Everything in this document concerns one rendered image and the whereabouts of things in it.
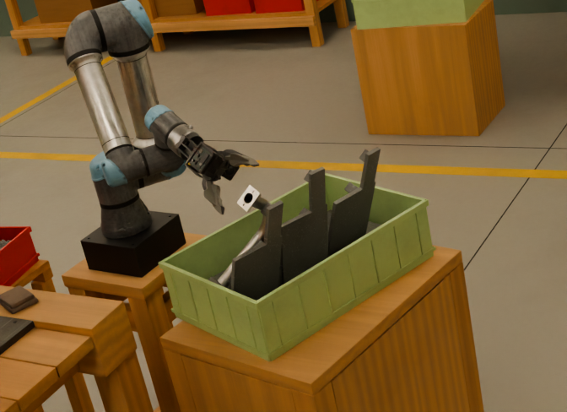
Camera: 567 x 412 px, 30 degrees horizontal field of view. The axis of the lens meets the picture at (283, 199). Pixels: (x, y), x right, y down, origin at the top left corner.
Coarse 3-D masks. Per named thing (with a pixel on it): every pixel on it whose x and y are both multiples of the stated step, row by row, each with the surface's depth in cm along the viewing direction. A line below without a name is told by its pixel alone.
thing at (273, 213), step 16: (272, 208) 255; (272, 224) 258; (272, 240) 262; (240, 256) 258; (256, 256) 262; (272, 256) 266; (240, 272) 261; (256, 272) 266; (272, 272) 271; (240, 288) 265; (256, 288) 270; (272, 288) 275
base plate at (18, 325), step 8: (0, 320) 282; (8, 320) 281; (16, 320) 280; (24, 320) 279; (0, 328) 278; (8, 328) 277; (16, 328) 276; (24, 328) 276; (32, 328) 278; (0, 336) 274; (8, 336) 273; (16, 336) 273; (0, 344) 270; (8, 344) 271; (0, 352) 269
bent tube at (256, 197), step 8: (248, 192) 254; (256, 192) 253; (240, 200) 255; (248, 200) 256; (256, 200) 253; (264, 200) 258; (248, 208) 253; (256, 208) 257; (264, 216) 262; (264, 224) 264; (256, 232) 266; (264, 232) 265; (256, 240) 265; (248, 248) 265; (224, 272) 267; (224, 280) 266
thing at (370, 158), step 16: (368, 160) 274; (368, 176) 279; (352, 192) 279; (368, 192) 284; (336, 208) 276; (352, 208) 282; (368, 208) 289; (336, 224) 281; (352, 224) 288; (336, 240) 286; (352, 240) 293
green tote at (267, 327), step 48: (288, 192) 306; (336, 192) 312; (384, 192) 295; (240, 240) 297; (384, 240) 276; (192, 288) 273; (288, 288) 257; (336, 288) 268; (240, 336) 264; (288, 336) 260
